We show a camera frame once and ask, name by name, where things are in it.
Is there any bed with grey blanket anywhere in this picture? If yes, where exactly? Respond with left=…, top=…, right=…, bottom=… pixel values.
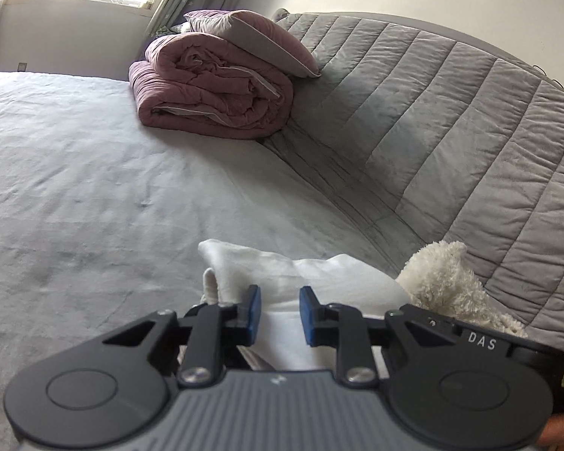
left=0, top=71, right=564, bottom=451

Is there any white cotton garment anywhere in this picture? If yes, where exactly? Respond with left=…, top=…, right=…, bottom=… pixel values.
left=176, top=239, right=412, bottom=373

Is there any person's right hand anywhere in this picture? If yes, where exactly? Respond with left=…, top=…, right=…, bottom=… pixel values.
left=536, top=412, right=564, bottom=451

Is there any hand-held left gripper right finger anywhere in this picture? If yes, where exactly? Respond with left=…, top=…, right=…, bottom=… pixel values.
left=299, top=286, right=433, bottom=387

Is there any pink pillow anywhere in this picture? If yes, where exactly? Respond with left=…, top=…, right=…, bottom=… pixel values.
left=183, top=9, right=323, bottom=80

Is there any white fluffy garment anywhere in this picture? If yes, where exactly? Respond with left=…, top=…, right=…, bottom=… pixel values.
left=395, top=241, right=530, bottom=339

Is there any folded pink quilt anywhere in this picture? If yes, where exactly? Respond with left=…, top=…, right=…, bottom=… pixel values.
left=128, top=33, right=295, bottom=141

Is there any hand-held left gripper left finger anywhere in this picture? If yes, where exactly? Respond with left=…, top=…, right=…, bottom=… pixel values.
left=101, top=284, right=262, bottom=388

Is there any grey padded headboard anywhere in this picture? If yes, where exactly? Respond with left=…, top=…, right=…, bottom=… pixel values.
left=262, top=8, right=564, bottom=354

